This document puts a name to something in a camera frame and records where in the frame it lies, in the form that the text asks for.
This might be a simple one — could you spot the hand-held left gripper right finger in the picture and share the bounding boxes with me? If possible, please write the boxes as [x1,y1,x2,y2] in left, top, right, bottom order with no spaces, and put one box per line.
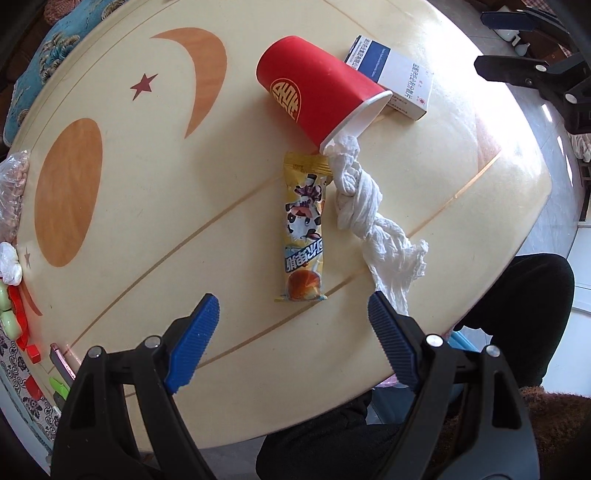
[367,291,541,480]

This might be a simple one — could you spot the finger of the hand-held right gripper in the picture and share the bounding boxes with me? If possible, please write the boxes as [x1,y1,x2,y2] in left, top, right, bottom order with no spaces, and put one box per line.
[480,10,561,33]
[475,53,591,132]

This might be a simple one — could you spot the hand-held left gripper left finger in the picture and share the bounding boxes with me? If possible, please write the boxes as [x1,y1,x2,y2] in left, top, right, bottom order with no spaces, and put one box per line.
[51,293,220,480]

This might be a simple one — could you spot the white and blue medicine box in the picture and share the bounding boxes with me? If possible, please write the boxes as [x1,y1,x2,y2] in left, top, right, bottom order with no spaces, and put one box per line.
[342,34,435,121]

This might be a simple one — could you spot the yellow snack wrapper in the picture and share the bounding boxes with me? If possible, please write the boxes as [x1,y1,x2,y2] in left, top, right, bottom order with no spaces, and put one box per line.
[273,151,334,303]

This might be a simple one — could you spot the white tissue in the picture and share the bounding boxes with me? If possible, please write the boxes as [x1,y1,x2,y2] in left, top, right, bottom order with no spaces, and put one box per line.
[323,131,430,317]

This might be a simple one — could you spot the red paper cup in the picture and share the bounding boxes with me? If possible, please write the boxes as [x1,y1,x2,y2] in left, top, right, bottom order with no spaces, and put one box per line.
[256,34,393,155]

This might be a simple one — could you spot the blue plastic object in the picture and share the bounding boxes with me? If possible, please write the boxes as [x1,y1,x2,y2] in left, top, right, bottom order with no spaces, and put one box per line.
[445,330,467,356]

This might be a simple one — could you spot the person's black pants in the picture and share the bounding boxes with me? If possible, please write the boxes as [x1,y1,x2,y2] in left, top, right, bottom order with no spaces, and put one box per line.
[256,253,575,480]

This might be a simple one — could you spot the smartphone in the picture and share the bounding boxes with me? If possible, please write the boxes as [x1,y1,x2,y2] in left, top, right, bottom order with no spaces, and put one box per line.
[48,342,77,386]

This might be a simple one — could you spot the small green plastic object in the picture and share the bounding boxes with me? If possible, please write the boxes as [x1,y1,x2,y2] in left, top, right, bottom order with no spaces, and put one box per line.
[48,376,72,400]

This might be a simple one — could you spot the red fruit tray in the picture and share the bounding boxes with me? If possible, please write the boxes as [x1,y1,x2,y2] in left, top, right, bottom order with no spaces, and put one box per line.
[7,277,38,347]

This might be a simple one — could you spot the floral bed cover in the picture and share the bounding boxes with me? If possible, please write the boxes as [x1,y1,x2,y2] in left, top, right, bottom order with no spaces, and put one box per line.
[0,318,63,462]

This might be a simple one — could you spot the brown fuzzy garment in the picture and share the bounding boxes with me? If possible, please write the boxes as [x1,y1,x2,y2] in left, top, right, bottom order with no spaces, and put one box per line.
[434,385,591,480]

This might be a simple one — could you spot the small white plastic bag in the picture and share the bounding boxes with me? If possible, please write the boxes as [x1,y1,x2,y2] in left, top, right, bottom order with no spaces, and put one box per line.
[0,241,23,284]

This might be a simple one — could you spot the plastic bag of peanuts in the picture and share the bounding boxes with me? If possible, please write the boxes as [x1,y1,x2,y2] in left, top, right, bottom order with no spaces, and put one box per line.
[0,151,31,243]

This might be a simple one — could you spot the blue patterned cushion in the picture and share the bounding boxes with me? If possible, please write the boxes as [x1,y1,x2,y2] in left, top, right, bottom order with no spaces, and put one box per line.
[2,0,116,148]

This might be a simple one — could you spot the pink round cushion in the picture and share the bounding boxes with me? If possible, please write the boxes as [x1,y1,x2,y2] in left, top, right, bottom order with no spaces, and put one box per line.
[44,0,79,24]

